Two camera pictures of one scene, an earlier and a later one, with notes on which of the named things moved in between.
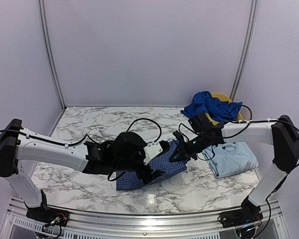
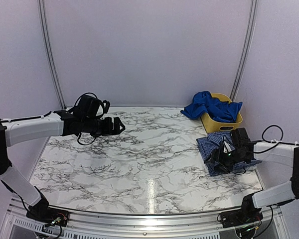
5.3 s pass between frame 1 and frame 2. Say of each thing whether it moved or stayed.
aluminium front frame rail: stayed
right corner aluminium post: stayed
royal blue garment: stayed
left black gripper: moved
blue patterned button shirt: moved
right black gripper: moved
